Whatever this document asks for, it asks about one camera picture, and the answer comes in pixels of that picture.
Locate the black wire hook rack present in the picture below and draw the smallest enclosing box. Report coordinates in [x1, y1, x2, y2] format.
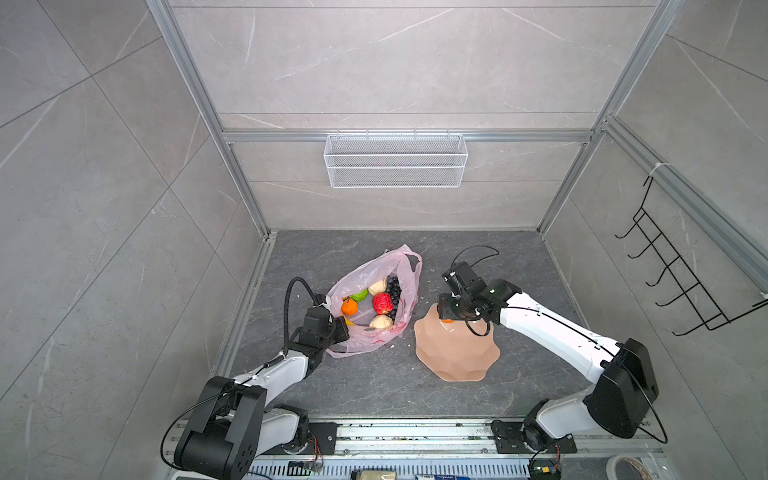
[614, 175, 767, 338]

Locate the beige fake fruit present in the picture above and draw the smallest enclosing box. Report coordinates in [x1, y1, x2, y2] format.
[367, 278, 388, 296]
[369, 315, 394, 330]

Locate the orange fake fruit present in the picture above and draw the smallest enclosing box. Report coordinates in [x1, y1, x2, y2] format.
[341, 297, 359, 318]

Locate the dark fake grape bunch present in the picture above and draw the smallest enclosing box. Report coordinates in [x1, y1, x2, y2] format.
[385, 275, 402, 320]

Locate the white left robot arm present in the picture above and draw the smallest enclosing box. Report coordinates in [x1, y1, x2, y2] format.
[159, 277, 349, 479]

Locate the pink wavy plastic plate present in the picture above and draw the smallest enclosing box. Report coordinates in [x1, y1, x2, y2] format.
[414, 304, 501, 382]

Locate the white wire mesh basket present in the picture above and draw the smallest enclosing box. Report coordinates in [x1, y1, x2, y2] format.
[323, 133, 469, 189]

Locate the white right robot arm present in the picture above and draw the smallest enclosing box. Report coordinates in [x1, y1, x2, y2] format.
[436, 256, 663, 452]

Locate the pink plastic shopping bag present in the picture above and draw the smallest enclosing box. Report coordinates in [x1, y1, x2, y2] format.
[327, 244, 423, 359]

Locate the green fake fruit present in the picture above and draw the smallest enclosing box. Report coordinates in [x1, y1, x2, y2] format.
[350, 289, 369, 302]

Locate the red fake fruit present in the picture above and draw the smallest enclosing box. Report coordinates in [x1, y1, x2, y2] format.
[372, 292, 394, 315]

